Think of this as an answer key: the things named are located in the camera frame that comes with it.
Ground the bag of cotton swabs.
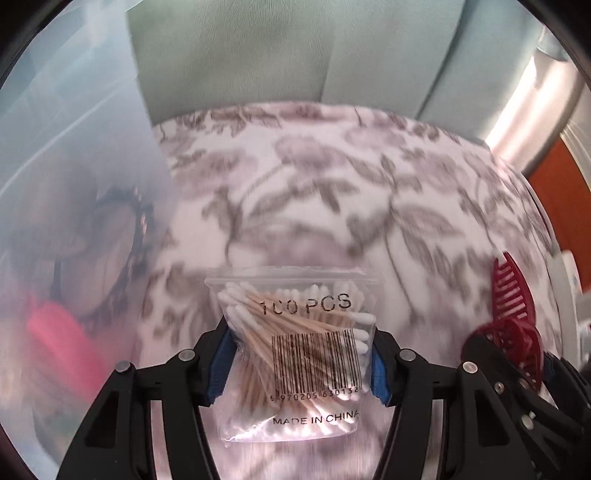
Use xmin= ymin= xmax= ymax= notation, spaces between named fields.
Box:
xmin=203 ymin=268 xmax=386 ymax=446

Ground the white cabinet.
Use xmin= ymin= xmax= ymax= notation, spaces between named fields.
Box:
xmin=480 ymin=46 xmax=591 ymax=162

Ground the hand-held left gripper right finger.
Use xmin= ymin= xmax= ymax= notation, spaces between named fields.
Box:
xmin=369 ymin=325 xmax=520 ymax=480

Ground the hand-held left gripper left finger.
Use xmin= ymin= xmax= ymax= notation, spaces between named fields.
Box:
xmin=55 ymin=320 xmax=236 ymax=480

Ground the pale green curtain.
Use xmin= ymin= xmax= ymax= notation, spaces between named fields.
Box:
xmin=127 ymin=0 xmax=578 ymax=144

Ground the clear plastic storage container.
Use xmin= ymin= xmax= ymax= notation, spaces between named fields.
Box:
xmin=0 ymin=0 xmax=176 ymax=462

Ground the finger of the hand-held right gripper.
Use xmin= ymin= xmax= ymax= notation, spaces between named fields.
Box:
xmin=542 ymin=353 xmax=591 ymax=402
xmin=464 ymin=335 xmax=591 ymax=480

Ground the red hair clip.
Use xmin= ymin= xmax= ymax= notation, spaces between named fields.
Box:
xmin=464 ymin=251 xmax=548 ymax=393

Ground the pink hair roller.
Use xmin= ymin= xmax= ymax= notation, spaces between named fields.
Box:
xmin=25 ymin=298 xmax=112 ymax=393

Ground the orange wooden board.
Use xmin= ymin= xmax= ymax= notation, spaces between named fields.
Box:
xmin=526 ymin=138 xmax=591 ymax=259

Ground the white power strip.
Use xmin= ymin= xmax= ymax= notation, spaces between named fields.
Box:
xmin=547 ymin=251 xmax=585 ymax=356

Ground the black studded headband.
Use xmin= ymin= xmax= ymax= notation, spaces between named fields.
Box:
xmin=51 ymin=185 xmax=155 ymax=324

